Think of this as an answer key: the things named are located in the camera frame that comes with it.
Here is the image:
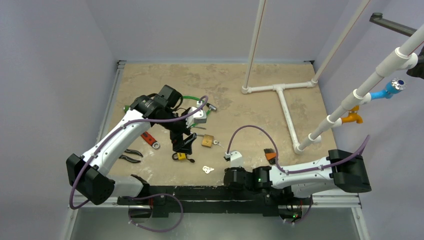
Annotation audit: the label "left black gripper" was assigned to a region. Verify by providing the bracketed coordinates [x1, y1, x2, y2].
[157, 109, 197, 154]

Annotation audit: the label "small yellow padlock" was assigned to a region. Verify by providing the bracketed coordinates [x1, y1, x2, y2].
[171, 152, 196, 163]

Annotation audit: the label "large brass padlock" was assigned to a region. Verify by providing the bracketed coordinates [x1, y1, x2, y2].
[190, 128, 215, 148]

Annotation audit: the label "green cable lock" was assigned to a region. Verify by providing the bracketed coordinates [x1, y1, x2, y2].
[183, 95, 218, 116]

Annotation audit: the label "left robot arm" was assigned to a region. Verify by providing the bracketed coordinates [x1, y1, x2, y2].
[66, 85, 209, 210]

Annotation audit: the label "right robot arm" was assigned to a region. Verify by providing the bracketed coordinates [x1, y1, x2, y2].
[223, 149, 372, 204]

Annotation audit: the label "orange hex key set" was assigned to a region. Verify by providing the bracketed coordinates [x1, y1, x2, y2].
[263, 148, 277, 165]

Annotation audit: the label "red adjustable wrench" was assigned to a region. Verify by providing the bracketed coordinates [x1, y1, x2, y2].
[140, 131, 161, 150]

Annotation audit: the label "black pliers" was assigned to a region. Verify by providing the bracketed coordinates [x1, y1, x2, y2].
[118, 149, 144, 164]

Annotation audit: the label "orange faucet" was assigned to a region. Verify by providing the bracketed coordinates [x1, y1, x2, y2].
[341, 105, 363, 124]

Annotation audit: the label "blue faucet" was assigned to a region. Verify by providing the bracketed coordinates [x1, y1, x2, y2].
[370, 78, 406, 100]

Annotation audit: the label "black overhead bar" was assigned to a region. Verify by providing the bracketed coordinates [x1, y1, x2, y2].
[369, 12, 417, 37]

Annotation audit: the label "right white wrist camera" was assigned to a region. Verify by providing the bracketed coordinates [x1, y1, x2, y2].
[224, 150, 244, 168]

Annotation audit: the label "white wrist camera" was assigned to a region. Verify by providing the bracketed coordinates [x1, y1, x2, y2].
[185, 101, 207, 128]
[224, 150, 244, 168]

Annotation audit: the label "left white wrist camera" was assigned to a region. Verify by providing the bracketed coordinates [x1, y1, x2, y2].
[185, 101, 207, 128]

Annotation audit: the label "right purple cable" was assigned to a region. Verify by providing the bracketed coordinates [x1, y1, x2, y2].
[226, 125, 371, 225]

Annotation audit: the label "white pvc pipe frame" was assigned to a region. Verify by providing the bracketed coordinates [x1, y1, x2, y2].
[241, 0, 424, 155]

